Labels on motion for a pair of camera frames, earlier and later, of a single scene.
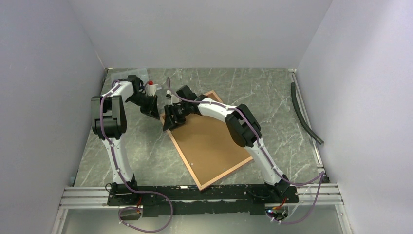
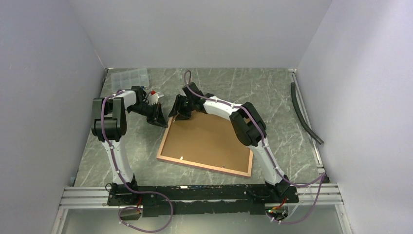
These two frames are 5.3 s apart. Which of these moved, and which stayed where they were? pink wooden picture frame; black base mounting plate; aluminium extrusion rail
Moved: pink wooden picture frame
Stayed: black base mounting plate; aluminium extrusion rail
